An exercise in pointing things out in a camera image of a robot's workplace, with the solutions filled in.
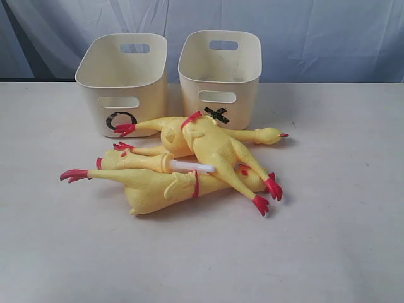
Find headless yellow rubber chicken body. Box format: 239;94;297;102
181;111;283;216

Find yellow rubber chicken front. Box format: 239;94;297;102
59;163;269;217

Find yellow rubber chicken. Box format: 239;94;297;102
114;117;288;158
59;163;269;217

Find chicken head with white tube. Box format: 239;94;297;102
96;149;215;173

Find yellow rubber chicken rear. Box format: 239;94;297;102
114;117;288;158

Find cream bin marked X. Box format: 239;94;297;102
178;30;262;129

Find cream bin marked O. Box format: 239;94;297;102
75;33;168;138

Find blue backdrop cloth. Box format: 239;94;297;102
1;1;403;83

